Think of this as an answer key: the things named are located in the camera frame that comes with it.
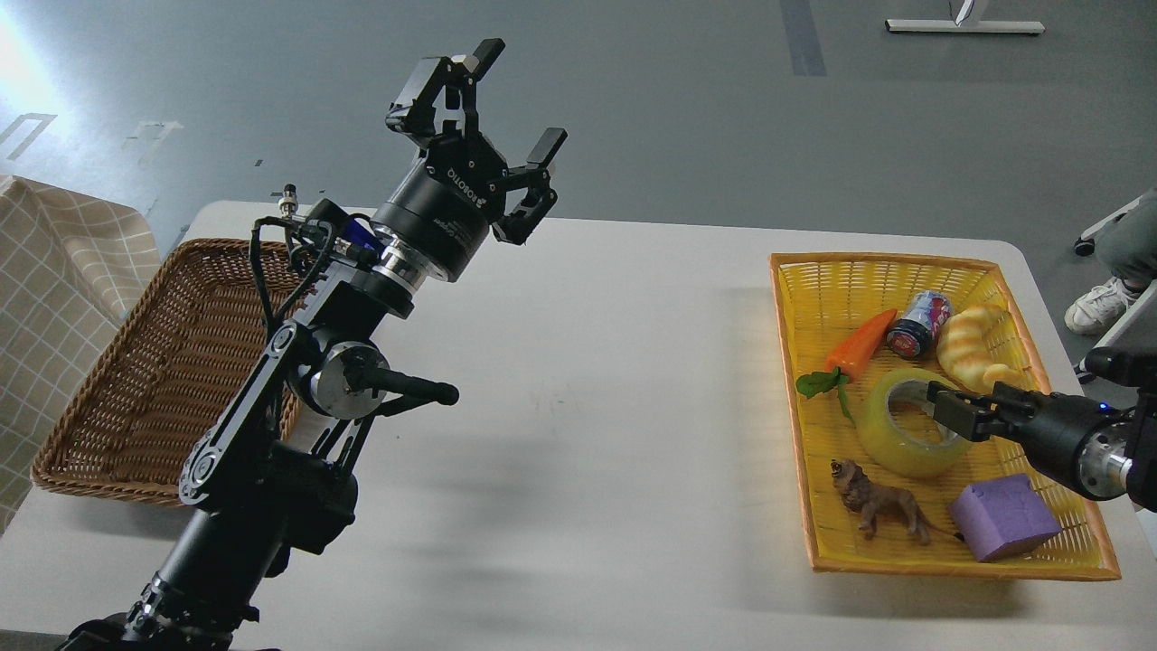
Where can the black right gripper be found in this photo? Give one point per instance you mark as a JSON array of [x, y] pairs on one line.
[[1076, 441]]

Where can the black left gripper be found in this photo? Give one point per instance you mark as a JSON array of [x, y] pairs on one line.
[[457, 183]]

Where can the yellow tape roll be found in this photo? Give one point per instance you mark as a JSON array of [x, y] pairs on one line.
[[896, 429]]

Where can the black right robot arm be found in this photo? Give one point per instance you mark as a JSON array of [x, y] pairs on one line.
[[1130, 368]]

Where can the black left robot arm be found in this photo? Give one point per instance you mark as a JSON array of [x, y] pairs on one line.
[[274, 473]]

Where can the small soda can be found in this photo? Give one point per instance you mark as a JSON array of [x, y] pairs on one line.
[[915, 333]]

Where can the yellow plastic basket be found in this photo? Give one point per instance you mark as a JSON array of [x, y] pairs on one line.
[[820, 299]]

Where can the purple foam block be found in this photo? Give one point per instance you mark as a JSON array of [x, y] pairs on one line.
[[1003, 518]]

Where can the orange toy carrot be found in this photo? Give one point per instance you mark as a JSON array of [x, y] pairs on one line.
[[847, 362]]

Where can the brown toy lion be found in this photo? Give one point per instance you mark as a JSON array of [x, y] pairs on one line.
[[860, 495]]

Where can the white sneaker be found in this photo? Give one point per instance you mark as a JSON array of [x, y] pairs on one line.
[[1095, 312]]

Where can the grey trouser leg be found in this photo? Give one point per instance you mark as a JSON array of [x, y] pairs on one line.
[[1127, 245]]

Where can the brown wicker basket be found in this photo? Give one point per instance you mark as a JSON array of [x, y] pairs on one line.
[[185, 350]]

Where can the white stand base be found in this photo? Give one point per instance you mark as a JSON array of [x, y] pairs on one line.
[[965, 17]]

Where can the beige checkered cloth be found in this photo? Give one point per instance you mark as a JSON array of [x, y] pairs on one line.
[[72, 266]]

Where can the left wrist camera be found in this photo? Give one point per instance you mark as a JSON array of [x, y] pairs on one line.
[[352, 240]]

